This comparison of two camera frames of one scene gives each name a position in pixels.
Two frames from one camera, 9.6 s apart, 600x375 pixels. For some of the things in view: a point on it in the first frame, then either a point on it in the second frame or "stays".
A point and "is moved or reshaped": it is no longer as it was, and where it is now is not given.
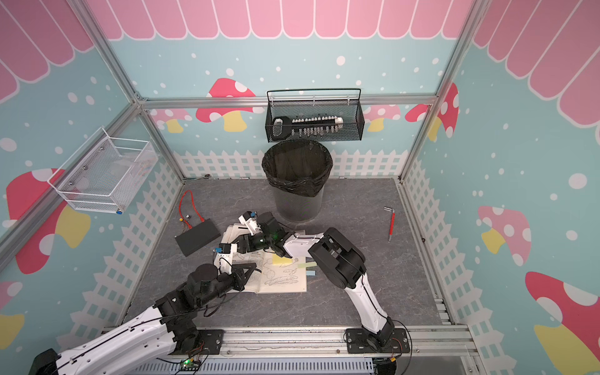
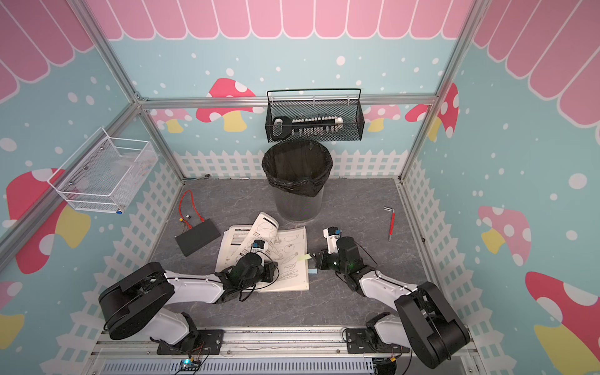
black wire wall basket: x=301 y=115 stays
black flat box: x=197 y=237 stays
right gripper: x=248 y=248 -> x=321 y=262
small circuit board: x=191 y=364 stays
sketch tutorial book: x=272 y=276 is moved or reshaped
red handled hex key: x=392 y=223 stays
